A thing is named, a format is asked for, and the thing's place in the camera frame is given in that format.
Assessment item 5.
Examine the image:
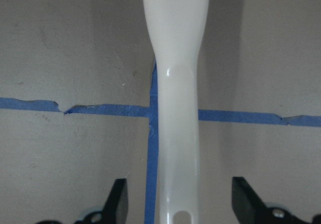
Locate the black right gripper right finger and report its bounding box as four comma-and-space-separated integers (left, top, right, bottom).
231, 177, 268, 224

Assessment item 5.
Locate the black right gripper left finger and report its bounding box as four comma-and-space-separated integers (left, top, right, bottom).
101, 178, 128, 224

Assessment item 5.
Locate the white hand brush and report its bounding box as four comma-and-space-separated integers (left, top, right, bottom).
143, 0, 209, 223

